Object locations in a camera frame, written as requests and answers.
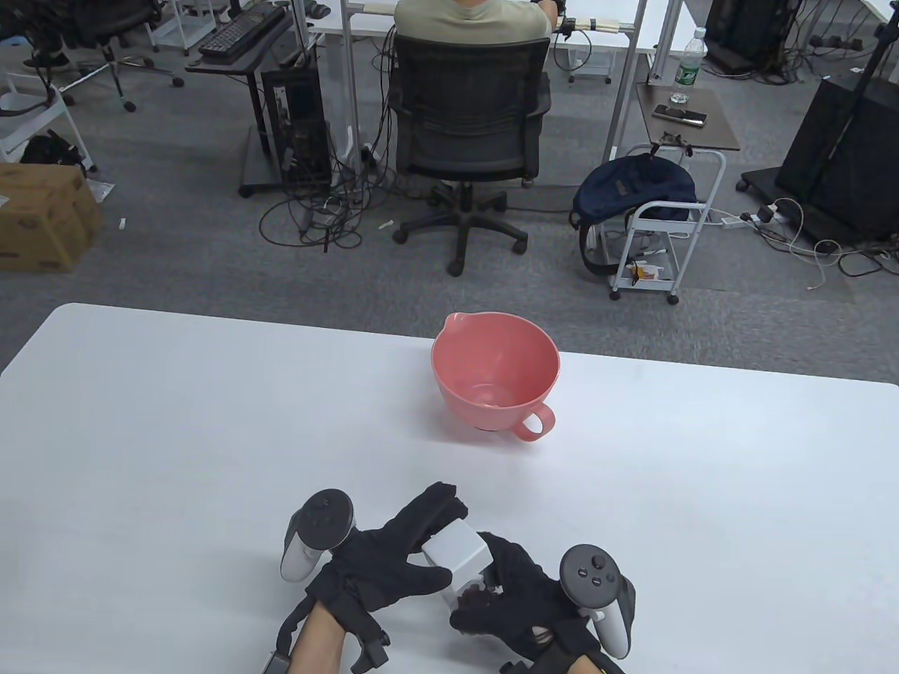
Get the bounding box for person's right hand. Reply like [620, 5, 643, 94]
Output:
[449, 531, 637, 674]

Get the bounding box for person's left hand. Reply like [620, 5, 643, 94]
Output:
[308, 482, 470, 671]

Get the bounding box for clear plastic jar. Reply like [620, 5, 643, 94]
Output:
[441, 570, 508, 622]

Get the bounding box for white square jar lid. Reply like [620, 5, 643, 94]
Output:
[421, 518, 493, 595]

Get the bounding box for pink salad bowl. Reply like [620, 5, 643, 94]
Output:
[431, 312, 560, 443]

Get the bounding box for person's left forearm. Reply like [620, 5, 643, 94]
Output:
[288, 602, 350, 674]

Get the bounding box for grey white right controller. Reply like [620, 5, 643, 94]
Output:
[560, 544, 631, 659]

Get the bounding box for grey white controller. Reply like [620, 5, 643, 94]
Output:
[560, 544, 631, 659]
[281, 489, 357, 583]

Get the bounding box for grey white left controller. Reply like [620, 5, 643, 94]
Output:
[281, 489, 357, 583]

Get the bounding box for white rolling cart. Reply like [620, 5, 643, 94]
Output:
[610, 144, 727, 305]

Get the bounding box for navy blue backpack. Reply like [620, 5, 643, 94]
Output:
[570, 156, 697, 276]

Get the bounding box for white power strip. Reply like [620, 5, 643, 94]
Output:
[716, 209, 782, 230]

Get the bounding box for black computer tower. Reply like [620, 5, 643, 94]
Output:
[261, 63, 332, 187]

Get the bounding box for dark rolling keyboard stand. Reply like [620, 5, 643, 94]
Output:
[185, 7, 318, 198]

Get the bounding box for black mesh office chair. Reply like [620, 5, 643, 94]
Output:
[388, 32, 553, 277]

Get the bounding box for brown cardboard box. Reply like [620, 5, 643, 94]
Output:
[0, 163, 106, 273]

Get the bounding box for brown side table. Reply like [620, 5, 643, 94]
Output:
[636, 83, 742, 153]

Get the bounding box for black smartphone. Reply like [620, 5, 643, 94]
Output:
[652, 104, 707, 128]

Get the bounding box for black bag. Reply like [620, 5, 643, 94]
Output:
[20, 130, 89, 173]

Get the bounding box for black keyboard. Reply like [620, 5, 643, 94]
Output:
[198, 6, 287, 59]

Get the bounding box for green label water bottle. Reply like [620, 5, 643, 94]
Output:
[669, 27, 709, 105]

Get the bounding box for black swivel chair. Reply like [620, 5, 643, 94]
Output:
[0, 0, 185, 113]

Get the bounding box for black stand pole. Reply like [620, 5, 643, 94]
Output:
[815, 21, 899, 204]

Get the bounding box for tangle of black cables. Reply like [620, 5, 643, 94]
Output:
[258, 140, 395, 253]

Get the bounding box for white floor cable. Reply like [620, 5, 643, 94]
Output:
[771, 199, 845, 293]

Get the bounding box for white metal frame desk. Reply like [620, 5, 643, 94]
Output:
[306, 0, 686, 176]

